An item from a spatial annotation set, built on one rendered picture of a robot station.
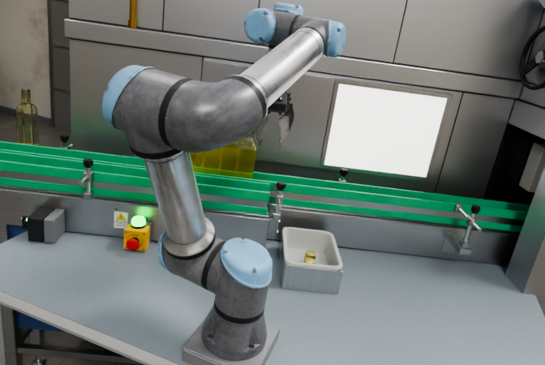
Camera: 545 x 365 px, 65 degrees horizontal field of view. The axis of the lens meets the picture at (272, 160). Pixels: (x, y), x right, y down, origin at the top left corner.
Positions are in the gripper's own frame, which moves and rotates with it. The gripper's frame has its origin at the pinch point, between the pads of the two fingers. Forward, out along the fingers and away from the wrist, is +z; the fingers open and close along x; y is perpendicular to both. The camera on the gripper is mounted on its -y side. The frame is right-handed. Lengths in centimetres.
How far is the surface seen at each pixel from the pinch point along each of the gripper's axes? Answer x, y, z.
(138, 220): 37, 9, 33
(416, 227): -57, 24, 31
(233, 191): 8.8, 16.3, 22.6
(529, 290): -92, 7, 42
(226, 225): 9.7, 14.5, 33.8
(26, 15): 254, 370, 4
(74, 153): 66, 33, 23
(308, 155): -17.1, 42.0, 15.5
